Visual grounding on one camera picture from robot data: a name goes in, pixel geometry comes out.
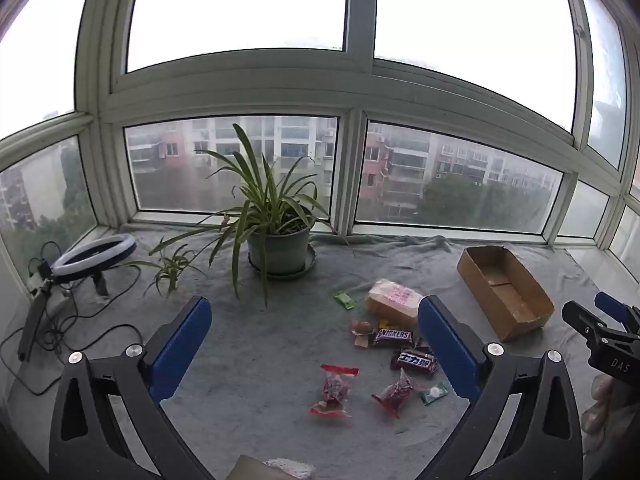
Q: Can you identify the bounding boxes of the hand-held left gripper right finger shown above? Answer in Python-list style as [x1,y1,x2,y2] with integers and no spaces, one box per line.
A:
[417,295,585,480]

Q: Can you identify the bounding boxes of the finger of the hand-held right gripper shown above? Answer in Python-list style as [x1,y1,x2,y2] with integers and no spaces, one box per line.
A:
[561,301,632,356]
[594,291,640,332]

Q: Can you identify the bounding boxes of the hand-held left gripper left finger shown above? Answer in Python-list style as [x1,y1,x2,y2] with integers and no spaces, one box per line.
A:
[48,296,216,480]

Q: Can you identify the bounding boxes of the brown chocolate bar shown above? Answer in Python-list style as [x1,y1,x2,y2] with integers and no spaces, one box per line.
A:
[391,349,441,375]
[372,327,415,347]

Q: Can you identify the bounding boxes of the dark green round candy packet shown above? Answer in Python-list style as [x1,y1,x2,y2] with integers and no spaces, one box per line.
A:
[419,381,449,406]

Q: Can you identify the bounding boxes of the clear red snack packet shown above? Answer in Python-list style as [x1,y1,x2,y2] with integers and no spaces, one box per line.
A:
[309,364,360,420]
[371,367,426,420]

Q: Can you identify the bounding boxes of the bagged sliced bread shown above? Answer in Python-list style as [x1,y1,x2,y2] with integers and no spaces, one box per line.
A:
[364,278,426,331]

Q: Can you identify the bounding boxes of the brown cardboard box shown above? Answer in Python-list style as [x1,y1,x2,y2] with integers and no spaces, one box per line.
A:
[456,245,556,343]

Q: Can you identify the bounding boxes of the brown round snack packet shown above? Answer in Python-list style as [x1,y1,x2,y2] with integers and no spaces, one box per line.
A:
[350,319,375,349]

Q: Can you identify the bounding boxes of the person's right hand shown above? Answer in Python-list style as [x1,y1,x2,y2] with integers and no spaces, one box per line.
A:
[582,374,617,436]

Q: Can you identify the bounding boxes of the grey blanket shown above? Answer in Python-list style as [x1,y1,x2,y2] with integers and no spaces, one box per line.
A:
[0,222,616,480]

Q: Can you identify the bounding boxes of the potted spider plant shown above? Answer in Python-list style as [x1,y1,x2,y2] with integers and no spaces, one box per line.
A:
[125,122,351,308]

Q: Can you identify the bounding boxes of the tan flat card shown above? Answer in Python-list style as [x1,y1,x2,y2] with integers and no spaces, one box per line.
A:
[225,455,272,480]

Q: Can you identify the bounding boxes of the grey folded tripod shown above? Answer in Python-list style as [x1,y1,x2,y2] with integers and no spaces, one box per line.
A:
[17,260,71,361]

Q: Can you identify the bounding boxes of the white knitted cloth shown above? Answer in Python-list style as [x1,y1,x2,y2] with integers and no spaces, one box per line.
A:
[262,457,316,480]

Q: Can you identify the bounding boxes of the ring light on stand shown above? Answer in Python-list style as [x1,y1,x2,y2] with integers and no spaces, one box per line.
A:
[0,241,147,397]

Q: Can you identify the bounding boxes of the white ring light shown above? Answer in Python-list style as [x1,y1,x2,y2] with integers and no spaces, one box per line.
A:
[51,234,137,297]

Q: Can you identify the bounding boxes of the white window frame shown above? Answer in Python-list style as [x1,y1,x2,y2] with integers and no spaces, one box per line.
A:
[0,0,640,271]

